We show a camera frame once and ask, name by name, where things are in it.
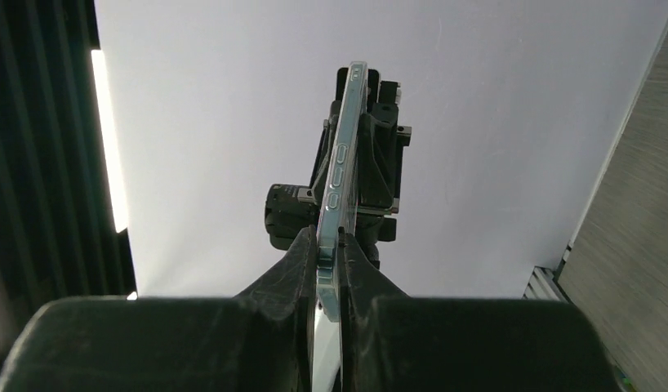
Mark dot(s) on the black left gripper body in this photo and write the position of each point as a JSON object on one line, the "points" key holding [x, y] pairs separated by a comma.
{"points": [[381, 140]]}

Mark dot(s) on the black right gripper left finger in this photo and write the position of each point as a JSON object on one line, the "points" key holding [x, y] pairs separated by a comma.
{"points": [[258, 340]]}

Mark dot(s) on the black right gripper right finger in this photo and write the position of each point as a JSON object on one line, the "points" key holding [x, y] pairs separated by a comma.
{"points": [[391, 341]]}

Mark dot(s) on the teal phone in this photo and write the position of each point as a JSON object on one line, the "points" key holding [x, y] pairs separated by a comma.
{"points": [[336, 221]]}

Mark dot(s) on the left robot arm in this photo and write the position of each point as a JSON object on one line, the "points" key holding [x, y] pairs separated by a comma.
{"points": [[289, 208]]}

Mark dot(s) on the aluminium frame rail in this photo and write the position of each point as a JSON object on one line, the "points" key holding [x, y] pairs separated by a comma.
{"points": [[543, 283]]}

